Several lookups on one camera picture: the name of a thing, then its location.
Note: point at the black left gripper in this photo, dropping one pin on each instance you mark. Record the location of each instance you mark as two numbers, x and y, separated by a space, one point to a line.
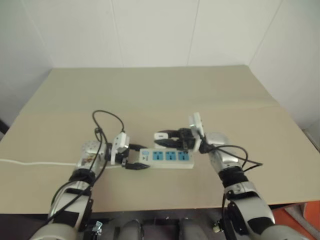
123 158

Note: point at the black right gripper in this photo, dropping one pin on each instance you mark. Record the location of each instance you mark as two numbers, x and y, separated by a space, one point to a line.
186 141

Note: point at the white charger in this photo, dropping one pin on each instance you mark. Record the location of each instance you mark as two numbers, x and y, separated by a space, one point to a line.
160 136

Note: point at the white power strip blue sockets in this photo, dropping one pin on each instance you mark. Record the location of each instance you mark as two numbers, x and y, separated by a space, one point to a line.
175 164

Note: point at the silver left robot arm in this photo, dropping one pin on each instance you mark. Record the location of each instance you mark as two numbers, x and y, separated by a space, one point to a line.
87 149

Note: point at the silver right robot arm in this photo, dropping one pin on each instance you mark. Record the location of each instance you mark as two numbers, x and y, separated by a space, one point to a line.
221 140

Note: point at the dark rounded shape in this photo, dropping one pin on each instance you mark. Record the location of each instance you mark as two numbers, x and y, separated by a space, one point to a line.
131 230

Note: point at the small metal connector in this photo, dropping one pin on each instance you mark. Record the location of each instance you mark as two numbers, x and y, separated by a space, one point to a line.
215 227
97 226

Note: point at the dark object at edge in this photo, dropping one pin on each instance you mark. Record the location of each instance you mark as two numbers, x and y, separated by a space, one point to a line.
2 127

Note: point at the orange object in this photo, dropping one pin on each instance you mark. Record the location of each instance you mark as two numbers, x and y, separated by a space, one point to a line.
300 220

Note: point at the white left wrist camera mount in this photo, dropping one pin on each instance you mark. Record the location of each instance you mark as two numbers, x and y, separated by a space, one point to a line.
120 142

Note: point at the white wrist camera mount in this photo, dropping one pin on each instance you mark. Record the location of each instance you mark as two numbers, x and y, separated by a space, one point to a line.
120 142
197 123

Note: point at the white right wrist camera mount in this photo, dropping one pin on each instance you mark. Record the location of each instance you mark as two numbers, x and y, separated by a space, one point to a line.
197 123

